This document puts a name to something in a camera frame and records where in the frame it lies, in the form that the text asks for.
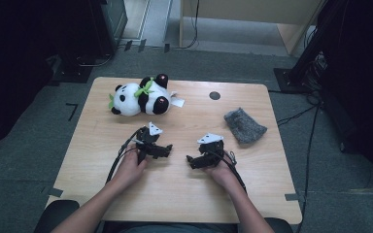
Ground black hanging cable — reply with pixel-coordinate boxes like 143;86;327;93
174;0;201;50

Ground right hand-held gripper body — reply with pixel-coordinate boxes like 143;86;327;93
196;132;225;167

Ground panda plush toy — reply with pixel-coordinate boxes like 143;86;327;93
108;73;186;117

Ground light wooden furniture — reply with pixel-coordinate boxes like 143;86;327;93
178;0;324;56

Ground right hand-held gripper black cable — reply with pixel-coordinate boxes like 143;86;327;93
213;150;248;195

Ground left hand-held gripper black cable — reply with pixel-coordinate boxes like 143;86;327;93
105;127;144;185

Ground person's right hand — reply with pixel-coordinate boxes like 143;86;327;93
203;154;242;195

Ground black metal stand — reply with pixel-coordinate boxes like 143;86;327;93
273;0;341;95

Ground short black floor cable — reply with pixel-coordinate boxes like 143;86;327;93
276;104;319;127

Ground person's left hand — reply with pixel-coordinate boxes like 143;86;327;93
113;151;150;192

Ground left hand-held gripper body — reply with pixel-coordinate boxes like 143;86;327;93
132;121;163;164

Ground grey fluffy cloth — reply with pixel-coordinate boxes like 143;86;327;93
223;107;268;145

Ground long black floor cable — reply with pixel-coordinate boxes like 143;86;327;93
294;105;321;233

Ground black looped floor cable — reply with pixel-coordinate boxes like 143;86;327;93
76;52;115;68

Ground black floor base plate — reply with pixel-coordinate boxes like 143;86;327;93
51;55;94;83

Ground black tape corner mark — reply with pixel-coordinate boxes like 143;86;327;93
65;102;79;122

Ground person's dark clothing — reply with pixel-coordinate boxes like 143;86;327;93
102;221;241;233

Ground dark cabinet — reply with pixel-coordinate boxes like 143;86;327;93
88;0;129;56

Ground hand-held gripper black cable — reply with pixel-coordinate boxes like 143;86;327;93
213;150;248;195
105;127;144;185

